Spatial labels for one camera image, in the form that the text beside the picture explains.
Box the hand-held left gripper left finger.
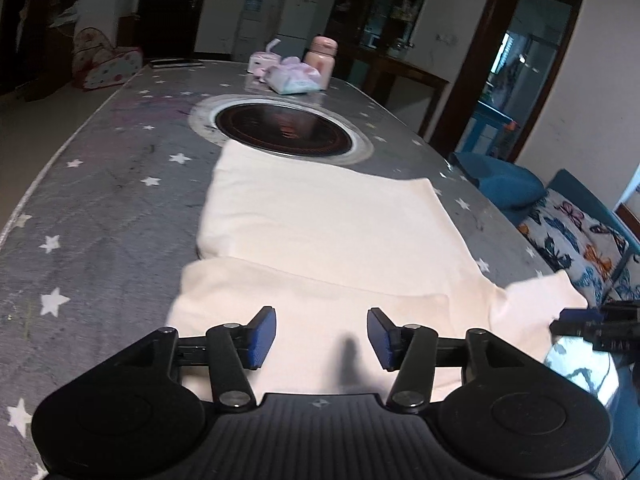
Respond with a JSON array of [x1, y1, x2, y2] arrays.
[[102, 305, 277, 412]]

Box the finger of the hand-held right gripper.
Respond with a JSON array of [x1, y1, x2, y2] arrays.
[[549, 309, 605, 337]]

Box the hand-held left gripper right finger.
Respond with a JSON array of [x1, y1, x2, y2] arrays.
[[366, 307, 545, 411]]

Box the white garment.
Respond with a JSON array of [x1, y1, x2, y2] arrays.
[[165, 142, 589, 403]]

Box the butterfly print cushion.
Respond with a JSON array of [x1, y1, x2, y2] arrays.
[[517, 189, 631, 306]]

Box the blue sofa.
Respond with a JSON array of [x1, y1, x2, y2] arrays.
[[447, 152, 640, 480]]

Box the grey star-print tablecloth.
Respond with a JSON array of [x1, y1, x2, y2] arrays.
[[0, 57, 566, 480]]

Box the round built-in induction hob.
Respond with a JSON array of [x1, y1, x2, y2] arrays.
[[190, 94, 373, 166]]

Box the soft tissue pack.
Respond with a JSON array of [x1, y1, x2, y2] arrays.
[[265, 57, 323, 95]]

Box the brown wooden desk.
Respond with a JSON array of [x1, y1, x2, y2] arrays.
[[350, 42, 451, 126]]

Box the small pink cup with straw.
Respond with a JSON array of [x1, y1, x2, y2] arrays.
[[248, 39, 281, 77]]

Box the pink insulated bottle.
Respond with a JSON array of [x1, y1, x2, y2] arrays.
[[303, 36, 337, 88]]

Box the water dispenser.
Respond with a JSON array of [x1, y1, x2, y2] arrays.
[[232, 0, 266, 61]]

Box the pink dotted play tent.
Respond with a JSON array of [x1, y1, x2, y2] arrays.
[[72, 27, 143, 92]]

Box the white refrigerator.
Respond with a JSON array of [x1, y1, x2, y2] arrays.
[[276, 0, 321, 58]]

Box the dark wooden display cabinet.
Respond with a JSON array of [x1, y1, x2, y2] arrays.
[[325, 0, 436, 61]]

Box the dark wooden door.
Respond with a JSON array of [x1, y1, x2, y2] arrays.
[[136, 0, 213, 56]]

